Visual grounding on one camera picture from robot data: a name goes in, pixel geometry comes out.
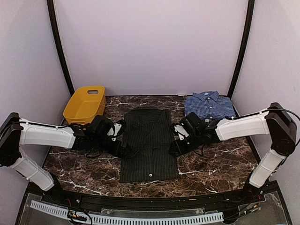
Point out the yellow plastic basket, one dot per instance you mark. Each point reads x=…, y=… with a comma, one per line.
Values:
x=86, y=103

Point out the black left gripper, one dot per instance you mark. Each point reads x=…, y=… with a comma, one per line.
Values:
x=115, y=152

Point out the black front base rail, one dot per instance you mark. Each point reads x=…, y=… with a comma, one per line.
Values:
x=266, y=208

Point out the black pinstriped long sleeve shirt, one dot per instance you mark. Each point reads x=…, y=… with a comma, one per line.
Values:
x=148, y=138

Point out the blue checked folded shirt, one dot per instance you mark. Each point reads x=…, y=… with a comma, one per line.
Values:
x=209, y=105

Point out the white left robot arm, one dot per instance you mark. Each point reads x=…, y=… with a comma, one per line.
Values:
x=15, y=132

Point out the white slotted cable duct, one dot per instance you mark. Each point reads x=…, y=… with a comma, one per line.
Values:
x=127, y=217

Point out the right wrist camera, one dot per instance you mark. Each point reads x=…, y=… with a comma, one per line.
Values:
x=191, y=125

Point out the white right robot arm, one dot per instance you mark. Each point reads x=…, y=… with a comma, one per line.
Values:
x=274, y=121

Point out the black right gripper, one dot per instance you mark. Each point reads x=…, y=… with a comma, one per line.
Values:
x=179, y=150

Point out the black enclosure frame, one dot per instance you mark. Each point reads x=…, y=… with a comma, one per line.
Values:
x=151, y=47

